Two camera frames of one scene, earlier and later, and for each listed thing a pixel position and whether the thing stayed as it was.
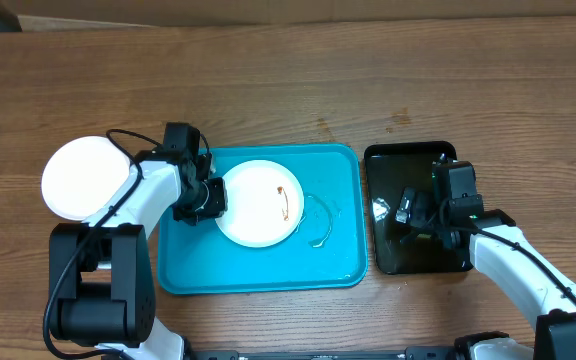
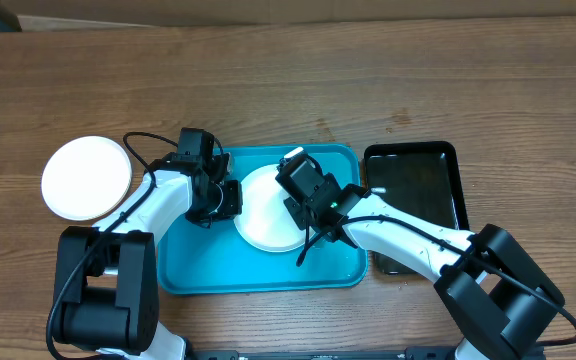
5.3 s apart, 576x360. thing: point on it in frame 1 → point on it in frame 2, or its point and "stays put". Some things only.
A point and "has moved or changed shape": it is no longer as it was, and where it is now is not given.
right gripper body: x=424 y=208 → x=306 y=211
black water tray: x=391 y=168 stays put
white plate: x=265 y=204 has moved or changed shape
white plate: x=80 y=175 stays put
